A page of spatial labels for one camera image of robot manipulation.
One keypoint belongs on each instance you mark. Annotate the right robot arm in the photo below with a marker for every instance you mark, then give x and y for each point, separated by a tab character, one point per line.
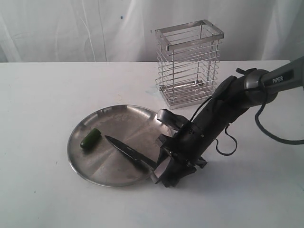
232	98

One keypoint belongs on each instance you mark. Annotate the black handled knife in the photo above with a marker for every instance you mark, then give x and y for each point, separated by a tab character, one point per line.
131	153

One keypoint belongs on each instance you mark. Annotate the green cucumber piece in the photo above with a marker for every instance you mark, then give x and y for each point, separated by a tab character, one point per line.
91	139

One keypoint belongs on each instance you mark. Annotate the wire cutlery rack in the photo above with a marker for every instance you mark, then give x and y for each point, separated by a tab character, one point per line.
188	57

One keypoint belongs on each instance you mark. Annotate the round steel plate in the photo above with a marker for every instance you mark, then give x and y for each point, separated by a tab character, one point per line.
105	165

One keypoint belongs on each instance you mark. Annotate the white backdrop curtain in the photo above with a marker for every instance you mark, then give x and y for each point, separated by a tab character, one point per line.
123	30

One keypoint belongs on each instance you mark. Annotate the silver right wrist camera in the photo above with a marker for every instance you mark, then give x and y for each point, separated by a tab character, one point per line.
168	118

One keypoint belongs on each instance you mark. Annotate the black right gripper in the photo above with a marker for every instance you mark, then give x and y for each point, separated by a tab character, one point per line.
172	165

